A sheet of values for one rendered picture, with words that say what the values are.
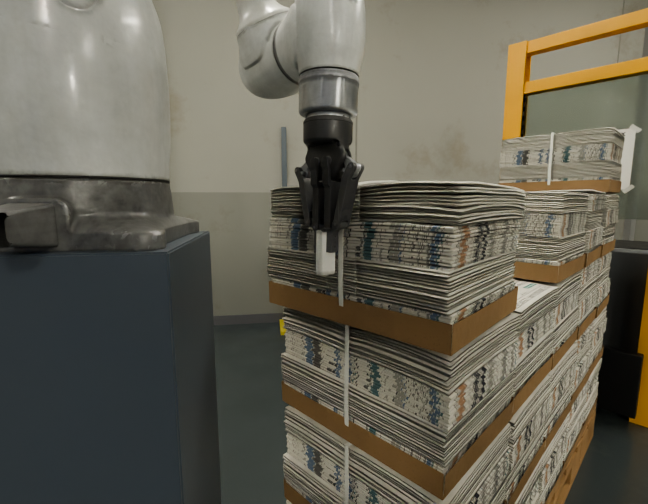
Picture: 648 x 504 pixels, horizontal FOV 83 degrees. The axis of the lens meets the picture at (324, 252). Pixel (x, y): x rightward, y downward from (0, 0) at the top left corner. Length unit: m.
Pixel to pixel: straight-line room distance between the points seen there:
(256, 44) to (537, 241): 0.79
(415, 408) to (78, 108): 0.55
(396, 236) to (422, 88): 2.97
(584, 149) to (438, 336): 1.25
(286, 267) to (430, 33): 3.11
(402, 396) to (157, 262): 0.44
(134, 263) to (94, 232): 0.04
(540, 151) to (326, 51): 1.26
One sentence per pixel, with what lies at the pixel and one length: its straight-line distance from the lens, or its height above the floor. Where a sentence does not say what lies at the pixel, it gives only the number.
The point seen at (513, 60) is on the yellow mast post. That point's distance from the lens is 2.39.
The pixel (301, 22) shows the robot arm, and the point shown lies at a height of 1.28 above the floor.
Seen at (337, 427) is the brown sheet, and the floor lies 0.62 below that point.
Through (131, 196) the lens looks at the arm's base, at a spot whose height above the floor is 1.04.
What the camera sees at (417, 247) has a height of 0.97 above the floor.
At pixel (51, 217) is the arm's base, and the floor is 1.03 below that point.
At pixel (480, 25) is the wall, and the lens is 3.84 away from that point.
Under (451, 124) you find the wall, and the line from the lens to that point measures 3.51.
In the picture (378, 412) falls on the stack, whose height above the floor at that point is 0.69.
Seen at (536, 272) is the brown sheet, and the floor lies 0.86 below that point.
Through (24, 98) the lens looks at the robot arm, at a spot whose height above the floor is 1.11.
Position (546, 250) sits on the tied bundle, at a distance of 1.06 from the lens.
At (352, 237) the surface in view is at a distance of 0.58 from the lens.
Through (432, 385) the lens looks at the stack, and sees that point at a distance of 0.58.
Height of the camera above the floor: 1.04
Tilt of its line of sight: 8 degrees down
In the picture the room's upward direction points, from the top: straight up
